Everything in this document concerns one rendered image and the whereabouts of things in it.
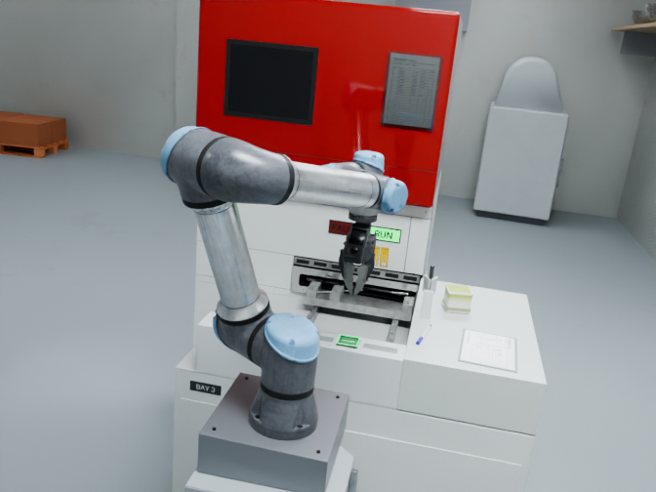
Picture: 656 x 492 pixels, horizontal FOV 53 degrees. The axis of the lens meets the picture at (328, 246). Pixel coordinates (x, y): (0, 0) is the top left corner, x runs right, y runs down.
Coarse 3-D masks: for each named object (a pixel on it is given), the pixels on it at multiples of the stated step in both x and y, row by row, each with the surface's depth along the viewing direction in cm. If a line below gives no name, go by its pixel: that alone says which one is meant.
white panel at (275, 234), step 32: (256, 224) 232; (288, 224) 230; (320, 224) 228; (384, 224) 223; (416, 224) 221; (256, 256) 236; (288, 256) 233; (320, 256) 231; (416, 256) 224; (288, 288) 237
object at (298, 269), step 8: (296, 272) 233; (304, 272) 233; (312, 272) 232; (320, 272) 231; (328, 272) 231; (336, 272) 230; (296, 280) 234; (368, 280) 228; (376, 280) 228; (384, 280) 227; (392, 280) 227; (296, 288) 235; (304, 288) 234; (400, 288) 227; (408, 288) 226; (416, 288) 226; (360, 296) 231; (368, 296) 231; (376, 296) 231; (416, 296) 227
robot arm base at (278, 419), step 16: (256, 400) 142; (272, 400) 138; (288, 400) 137; (304, 400) 139; (256, 416) 142; (272, 416) 138; (288, 416) 138; (304, 416) 140; (272, 432) 138; (288, 432) 138; (304, 432) 140
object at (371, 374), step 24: (216, 336) 176; (336, 336) 177; (216, 360) 178; (240, 360) 177; (336, 360) 171; (360, 360) 170; (384, 360) 168; (336, 384) 173; (360, 384) 172; (384, 384) 170
